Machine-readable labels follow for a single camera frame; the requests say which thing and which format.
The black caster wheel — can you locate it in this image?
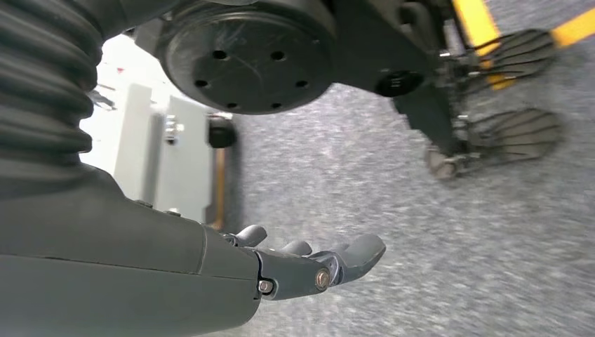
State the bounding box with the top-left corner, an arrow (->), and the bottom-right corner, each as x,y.
206,114 -> 238,150

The black robot left foot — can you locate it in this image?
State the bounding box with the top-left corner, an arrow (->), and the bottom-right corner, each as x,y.
464,28 -> 559,89

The yellow floor tape line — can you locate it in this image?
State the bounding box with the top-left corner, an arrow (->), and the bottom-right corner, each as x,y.
211,148 -> 227,231
453,0 -> 595,91

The grey metal cabinet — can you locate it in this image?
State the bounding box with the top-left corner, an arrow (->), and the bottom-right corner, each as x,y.
111,84 -> 215,224

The black round hip joint cover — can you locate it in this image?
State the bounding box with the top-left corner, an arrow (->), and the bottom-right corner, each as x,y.
158,0 -> 337,116

